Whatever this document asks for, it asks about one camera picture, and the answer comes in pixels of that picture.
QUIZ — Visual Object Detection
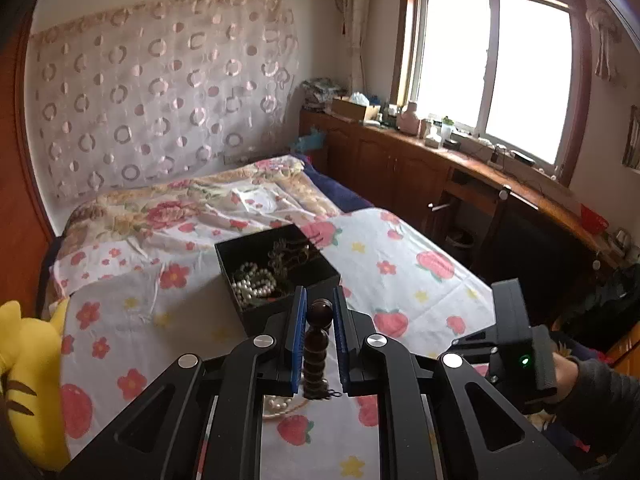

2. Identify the person's right hand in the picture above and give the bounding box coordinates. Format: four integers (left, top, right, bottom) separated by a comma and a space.
547, 351, 582, 407

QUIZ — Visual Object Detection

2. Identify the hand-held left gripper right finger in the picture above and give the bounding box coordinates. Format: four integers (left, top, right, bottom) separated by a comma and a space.
332, 286, 581, 480

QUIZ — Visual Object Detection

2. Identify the teal bag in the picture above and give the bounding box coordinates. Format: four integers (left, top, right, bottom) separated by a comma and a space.
292, 127, 328, 156

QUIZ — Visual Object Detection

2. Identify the long wooden cabinet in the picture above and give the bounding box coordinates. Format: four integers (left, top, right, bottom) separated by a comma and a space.
299, 107, 640, 376

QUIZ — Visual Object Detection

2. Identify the yellow plush toy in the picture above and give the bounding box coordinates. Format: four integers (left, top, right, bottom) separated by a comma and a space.
0, 297, 71, 472

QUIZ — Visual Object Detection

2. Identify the floral quilt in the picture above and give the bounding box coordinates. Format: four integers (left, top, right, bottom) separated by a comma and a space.
52, 156, 346, 281

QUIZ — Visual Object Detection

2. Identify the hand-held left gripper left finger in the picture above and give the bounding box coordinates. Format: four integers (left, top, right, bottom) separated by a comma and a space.
60, 286, 308, 480

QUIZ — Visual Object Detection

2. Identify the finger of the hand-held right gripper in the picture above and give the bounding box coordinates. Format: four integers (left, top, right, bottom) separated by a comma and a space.
450, 332, 499, 351

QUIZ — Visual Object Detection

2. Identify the strawberry print bed sheet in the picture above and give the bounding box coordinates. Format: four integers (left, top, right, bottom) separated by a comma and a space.
52, 207, 501, 480

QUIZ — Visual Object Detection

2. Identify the white hanging ornament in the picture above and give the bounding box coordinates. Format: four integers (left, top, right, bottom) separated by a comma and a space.
585, 6, 623, 81

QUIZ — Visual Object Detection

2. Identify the dark wooden bead bracelet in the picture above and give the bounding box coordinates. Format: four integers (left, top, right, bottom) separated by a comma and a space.
301, 298, 335, 402

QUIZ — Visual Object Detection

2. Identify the brown wooden wardrobe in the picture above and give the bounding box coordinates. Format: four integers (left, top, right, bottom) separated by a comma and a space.
0, 15, 56, 306

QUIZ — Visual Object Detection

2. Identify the pink kettle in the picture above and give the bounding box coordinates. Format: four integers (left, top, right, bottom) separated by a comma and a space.
396, 101, 422, 136

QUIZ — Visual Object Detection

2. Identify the window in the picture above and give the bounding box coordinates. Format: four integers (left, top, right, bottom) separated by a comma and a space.
390, 0, 593, 188

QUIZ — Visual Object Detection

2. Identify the black waste bin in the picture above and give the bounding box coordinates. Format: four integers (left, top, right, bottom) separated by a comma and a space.
442, 229, 475, 263

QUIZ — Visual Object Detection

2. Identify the window curtain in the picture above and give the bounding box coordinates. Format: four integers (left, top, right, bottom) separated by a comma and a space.
340, 0, 376, 98

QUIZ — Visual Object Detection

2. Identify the pearl necklace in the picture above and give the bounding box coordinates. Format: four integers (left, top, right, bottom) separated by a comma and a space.
230, 261, 279, 309

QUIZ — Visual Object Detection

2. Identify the person's right forearm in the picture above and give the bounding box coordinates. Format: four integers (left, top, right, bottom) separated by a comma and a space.
572, 352, 640, 416

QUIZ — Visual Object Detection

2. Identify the cardboard box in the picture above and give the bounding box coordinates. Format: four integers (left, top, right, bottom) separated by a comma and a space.
331, 97, 382, 122

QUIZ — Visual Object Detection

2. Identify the dark blue blanket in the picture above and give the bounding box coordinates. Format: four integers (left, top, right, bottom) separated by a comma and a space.
299, 152, 376, 213

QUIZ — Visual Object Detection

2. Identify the circle pattern wall curtain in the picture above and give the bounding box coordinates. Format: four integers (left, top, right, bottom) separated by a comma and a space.
27, 0, 301, 206

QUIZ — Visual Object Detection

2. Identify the black square box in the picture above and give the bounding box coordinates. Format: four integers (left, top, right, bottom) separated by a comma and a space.
214, 224, 342, 338

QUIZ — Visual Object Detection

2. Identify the red bowl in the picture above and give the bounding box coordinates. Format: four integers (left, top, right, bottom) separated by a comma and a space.
580, 203, 611, 235

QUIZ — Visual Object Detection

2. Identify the dark metal chain necklace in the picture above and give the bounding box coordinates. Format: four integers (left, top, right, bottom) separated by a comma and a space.
267, 239, 324, 282

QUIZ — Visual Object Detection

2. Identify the pearl bracelet on bed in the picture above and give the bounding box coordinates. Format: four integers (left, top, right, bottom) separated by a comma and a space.
262, 394, 307, 419

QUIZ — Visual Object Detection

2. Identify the stack of newspapers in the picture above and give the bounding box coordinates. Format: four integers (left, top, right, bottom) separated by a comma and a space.
301, 77, 350, 112

